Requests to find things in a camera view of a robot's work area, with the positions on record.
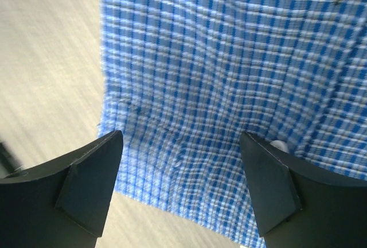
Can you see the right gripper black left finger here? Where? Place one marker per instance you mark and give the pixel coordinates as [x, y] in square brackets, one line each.
[63, 202]

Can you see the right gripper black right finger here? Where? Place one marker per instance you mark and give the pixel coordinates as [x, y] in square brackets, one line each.
[298, 204]

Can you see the dark blue checkered shirt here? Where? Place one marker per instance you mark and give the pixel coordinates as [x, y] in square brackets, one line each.
[184, 79]

